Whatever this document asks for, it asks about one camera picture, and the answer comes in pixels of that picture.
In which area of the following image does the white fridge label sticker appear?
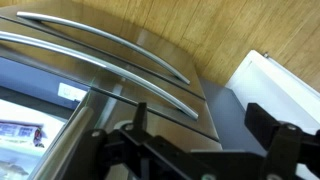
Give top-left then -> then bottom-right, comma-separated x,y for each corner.
57,82 -> 90,102

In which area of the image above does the deep stainless refrigerator drawer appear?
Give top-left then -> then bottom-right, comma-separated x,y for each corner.
0,0 -> 207,100

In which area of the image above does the shallow drawer steel handle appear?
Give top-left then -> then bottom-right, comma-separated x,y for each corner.
0,30 -> 200,120

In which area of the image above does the deep drawer steel handle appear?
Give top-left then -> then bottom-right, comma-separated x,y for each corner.
15,10 -> 192,85

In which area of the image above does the refrigerator door with dispenser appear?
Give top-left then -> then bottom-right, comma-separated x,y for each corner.
76,88 -> 224,180

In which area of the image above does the white door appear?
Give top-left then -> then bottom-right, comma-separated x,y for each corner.
225,49 -> 320,134

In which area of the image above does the stainless steel refrigerator body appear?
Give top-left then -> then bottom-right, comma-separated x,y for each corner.
0,54 -> 92,180

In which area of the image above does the shallow stainless refrigerator drawer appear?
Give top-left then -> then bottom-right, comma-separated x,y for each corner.
0,14 -> 221,143

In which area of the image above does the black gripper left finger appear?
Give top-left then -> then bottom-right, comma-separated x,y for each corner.
63,102 -> 214,180

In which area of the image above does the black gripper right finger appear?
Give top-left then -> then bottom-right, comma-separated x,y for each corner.
244,103 -> 320,180

